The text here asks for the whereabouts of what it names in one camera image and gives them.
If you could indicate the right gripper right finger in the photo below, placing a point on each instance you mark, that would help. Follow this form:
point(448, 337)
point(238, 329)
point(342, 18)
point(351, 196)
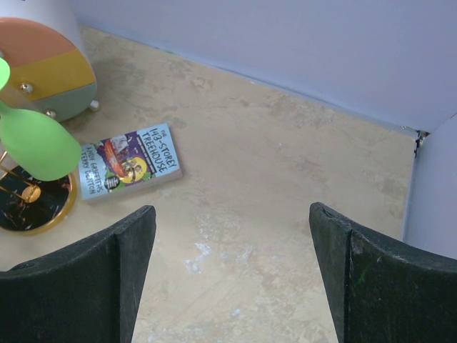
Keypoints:
point(380, 289)

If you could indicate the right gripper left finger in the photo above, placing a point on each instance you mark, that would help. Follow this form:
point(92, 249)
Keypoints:
point(88, 291)

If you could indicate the green goblet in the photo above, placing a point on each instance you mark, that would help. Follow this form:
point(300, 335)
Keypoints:
point(38, 143)

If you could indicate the gold wine glass rack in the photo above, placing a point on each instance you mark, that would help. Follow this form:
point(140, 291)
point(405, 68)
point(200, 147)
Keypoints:
point(30, 206)

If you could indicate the colourful children's book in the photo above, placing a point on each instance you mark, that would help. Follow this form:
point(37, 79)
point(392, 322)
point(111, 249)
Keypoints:
point(128, 162)

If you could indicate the white orange cylinder appliance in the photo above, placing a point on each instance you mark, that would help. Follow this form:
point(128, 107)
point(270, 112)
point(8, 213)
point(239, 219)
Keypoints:
point(49, 70)

